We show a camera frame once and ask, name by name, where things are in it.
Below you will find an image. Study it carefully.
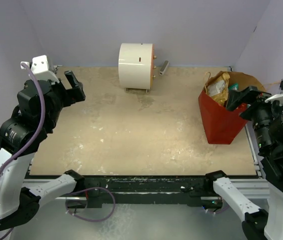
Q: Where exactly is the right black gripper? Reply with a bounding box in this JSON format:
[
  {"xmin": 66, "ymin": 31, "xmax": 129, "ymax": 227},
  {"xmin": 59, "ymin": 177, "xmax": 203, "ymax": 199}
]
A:
[{"xmin": 225, "ymin": 82, "xmax": 283, "ymax": 151}]

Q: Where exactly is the teal white snack bag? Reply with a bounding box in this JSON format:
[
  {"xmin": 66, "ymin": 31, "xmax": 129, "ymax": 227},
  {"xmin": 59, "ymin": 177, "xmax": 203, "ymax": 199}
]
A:
[{"xmin": 228, "ymin": 83, "xmax": 239, "ymax": 91}]

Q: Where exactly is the tan snack bag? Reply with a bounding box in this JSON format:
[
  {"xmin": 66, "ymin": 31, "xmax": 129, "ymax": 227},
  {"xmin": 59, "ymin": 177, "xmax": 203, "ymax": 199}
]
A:
[{"xmin": 204, "ymin": 71, "xmax": 231, "ymax": 106}]

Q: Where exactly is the red paper bag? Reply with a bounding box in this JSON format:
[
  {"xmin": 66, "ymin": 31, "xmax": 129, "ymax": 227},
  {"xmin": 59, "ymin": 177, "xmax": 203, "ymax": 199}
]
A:
[{"xmin": 198, "ymin": 71, "xmax": 265, "ymax": 145}]

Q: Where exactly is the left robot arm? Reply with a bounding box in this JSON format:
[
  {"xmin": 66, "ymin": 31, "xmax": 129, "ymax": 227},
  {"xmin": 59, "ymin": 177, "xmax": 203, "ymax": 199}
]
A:
[{"xmin": 0, "ymin": 71, "xmax": 86, "ymax": 231}]

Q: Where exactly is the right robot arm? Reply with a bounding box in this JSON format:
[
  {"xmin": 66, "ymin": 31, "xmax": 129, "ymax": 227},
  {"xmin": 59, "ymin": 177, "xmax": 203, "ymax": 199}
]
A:
[{"xmin": 203, "ymin": 86, "xmax": 283, "ymax": 240}]

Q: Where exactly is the white cylinder appliance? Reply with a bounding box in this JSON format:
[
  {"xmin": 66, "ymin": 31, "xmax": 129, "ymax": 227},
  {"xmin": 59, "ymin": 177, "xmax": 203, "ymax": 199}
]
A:
[{"xmin": 118, "ymin": 43, "xmax": 156, "ymax": 93}]

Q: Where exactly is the small grey white device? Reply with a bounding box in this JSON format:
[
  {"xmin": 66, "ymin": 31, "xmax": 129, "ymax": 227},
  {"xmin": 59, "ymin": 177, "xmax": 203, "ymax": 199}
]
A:
[{"xmin": 159, "ymin": 60, "xmax": 170, "ymax": 76}]

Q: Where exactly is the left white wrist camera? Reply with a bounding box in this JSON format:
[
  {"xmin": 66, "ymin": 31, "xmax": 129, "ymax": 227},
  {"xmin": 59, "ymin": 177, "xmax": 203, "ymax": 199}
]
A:
[{"xmin": 20, "ymin": 55, "xmax": 60, "ymax": 85}]

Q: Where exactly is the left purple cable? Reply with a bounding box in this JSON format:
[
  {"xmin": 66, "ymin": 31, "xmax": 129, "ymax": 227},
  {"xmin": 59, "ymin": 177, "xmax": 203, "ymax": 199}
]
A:
[{"xmin": 0, "ymin": 62, "xmax": 47, "ymax": 240}]

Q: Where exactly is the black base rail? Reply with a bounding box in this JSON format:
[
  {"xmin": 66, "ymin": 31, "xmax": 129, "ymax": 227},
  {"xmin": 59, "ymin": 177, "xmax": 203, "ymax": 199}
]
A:
[{"xmin": 65, "ymin": 175, "xmax": 224, "ymax": 211}]

